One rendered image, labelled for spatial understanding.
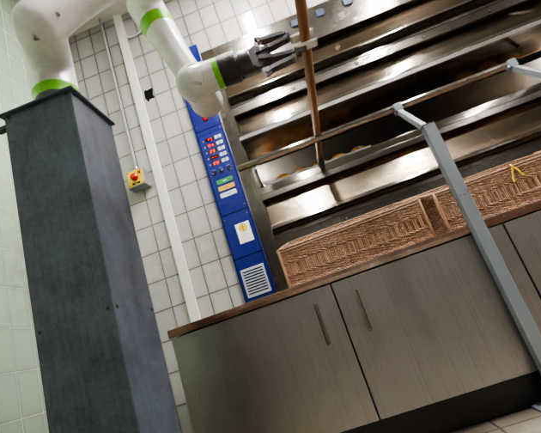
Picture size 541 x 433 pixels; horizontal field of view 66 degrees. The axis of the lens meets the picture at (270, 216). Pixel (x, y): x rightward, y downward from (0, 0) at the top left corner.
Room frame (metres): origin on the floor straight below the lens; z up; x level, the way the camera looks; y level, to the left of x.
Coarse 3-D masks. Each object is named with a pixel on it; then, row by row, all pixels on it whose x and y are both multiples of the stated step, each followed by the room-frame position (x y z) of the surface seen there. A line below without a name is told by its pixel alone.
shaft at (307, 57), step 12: (300, 0) 0.86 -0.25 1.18; (300, 12) 0.90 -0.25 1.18; (300, 24) 0.95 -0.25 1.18; (300, 36) 1.00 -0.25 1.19; (312, 60) 1.12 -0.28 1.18; (312, 72) 1.17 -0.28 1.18; (312, 84) 1.24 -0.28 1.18; (312, 96) 1.32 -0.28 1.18; (312, 108) 1.40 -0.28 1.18; (312, 120) 1.51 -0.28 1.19
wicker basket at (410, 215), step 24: (360, 216) 1.92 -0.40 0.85; (384, 216) 1.46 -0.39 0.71; (408, 216) 1.46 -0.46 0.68; (312, 240) 1.50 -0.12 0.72; (336, 240) 1.49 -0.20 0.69; (360, 240) 1.48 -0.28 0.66; (384, 240) 1.88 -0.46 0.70; (408, 240) 1.46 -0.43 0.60; (288, 264) 1.51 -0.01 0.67; (312, 264) 1.92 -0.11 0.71; (336, 264) 1.49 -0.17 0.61
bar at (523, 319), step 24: (480, 72) 1.53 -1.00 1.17; (528, 72) 1.45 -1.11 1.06; (432, 96) 1.56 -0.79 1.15; (360, 120) 1.58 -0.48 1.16; (408, 120) 1.49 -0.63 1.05; (432, 144) 1.34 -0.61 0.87; (240, 168) 1.64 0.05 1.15; (456, 168) 1.34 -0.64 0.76; (456, 192) 1.34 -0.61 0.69; (480, 216) 1.34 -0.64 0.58; (480, 240) 1.34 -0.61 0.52; (504, 264) 1.34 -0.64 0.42; (504, 288) 1.34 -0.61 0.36; (528, 312) 1.34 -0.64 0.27; (528, 336) 1.34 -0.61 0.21
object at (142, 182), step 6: (138, 168) 1.99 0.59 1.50; (126, 174) 1.99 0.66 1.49; (138, 174) 1.99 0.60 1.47; (144, 174) 2.00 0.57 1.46; (132, 180) 1.99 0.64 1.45; (138, 180) 1.99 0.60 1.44; (144, 180) 1.99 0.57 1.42; (132, 186) 2.00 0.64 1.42; (138, 186) 2.01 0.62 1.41; (144, 186) 2.03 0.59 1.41; (150, 186) 2.05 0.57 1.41
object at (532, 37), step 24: (528, 24) 1.72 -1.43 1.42; (480, 48) 1.75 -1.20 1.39; (504, 48) 1.80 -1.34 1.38; (528, 48) 1.86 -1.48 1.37; (408, 72) 1.78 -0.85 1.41; (432, 72) 1.81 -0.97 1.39; (456, 72) 1.86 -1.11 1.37; (360, 96) 1.81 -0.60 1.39; (384, 96) 1.87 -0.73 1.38; (408, 96) 1.93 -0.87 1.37; (288, 120) 1.83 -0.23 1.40; (336, 120) 1.94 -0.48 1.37; (264, 144) 1.95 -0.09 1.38; (288, 144) 2.01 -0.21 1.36
